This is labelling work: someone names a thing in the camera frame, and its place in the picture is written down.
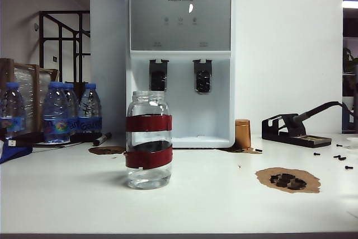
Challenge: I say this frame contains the black marker pen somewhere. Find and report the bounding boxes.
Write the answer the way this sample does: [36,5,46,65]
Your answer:
[92,132,113,147]

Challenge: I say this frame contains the wooden frame with plastic wrap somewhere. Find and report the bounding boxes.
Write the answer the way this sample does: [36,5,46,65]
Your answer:
[0,57,60,137]

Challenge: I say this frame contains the black dispenser tap lever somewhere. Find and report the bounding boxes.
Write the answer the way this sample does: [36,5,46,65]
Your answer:
[192,58,214,95]
[148,58,170,92]

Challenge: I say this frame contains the black soldering iron stand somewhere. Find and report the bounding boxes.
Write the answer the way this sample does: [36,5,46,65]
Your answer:
[261,113,332,148]

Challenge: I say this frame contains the black stair railing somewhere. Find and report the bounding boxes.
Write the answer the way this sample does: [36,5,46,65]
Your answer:
[38,10,91,85]

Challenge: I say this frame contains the large brown torn patch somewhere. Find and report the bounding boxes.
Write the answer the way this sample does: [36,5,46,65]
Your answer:
[255,166,322,194]

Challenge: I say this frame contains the copper cylindrical cap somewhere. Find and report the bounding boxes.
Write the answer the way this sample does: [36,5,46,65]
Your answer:
[234,119,252,149]

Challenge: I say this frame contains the white AUX water dispenser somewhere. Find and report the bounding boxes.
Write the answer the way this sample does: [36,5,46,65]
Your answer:
[125,0,237,149]

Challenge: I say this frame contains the black soldering iron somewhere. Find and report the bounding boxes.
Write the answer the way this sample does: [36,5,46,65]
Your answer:
[282,100,354,137]

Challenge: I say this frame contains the blue cloth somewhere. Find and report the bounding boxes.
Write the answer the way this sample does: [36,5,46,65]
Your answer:
[0,140,34,165]

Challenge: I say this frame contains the plastic water bottle blue cap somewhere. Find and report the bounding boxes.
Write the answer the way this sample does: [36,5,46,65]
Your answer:
[63,82,80,136]
[0,82,27,140]
[78,82,102,135]
[42,81,71,144]

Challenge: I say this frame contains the glass bottle with red belts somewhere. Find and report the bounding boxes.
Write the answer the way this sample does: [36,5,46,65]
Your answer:
[124,90,173,190]

